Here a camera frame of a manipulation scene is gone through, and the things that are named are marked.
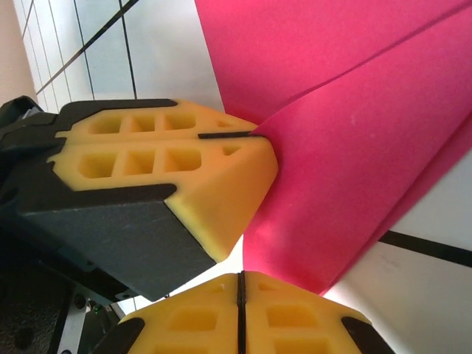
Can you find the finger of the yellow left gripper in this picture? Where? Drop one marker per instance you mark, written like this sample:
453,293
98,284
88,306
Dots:
221,199
147,123

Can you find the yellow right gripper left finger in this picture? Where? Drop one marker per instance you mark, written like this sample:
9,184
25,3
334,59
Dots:
184,324

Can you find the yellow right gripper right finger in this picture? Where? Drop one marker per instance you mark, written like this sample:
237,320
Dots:
295,324

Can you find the pink paper sheet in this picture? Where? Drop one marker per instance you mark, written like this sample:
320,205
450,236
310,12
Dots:
350,166

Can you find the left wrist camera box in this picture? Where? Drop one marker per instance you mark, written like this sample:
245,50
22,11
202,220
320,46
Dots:
81,324

